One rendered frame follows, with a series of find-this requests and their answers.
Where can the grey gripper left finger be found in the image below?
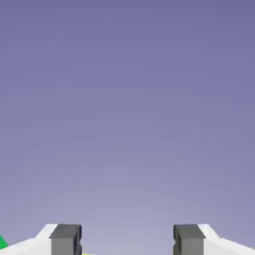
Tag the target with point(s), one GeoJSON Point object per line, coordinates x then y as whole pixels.
{"type": "Point", "coordinates": [63, 242]}

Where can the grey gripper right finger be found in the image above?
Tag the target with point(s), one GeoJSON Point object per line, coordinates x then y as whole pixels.
{"type": "Point", "coordinates": [190, 242]}

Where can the large green box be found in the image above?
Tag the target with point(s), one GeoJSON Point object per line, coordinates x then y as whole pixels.
{"type": "Point", "coordinates": [2, 243]}

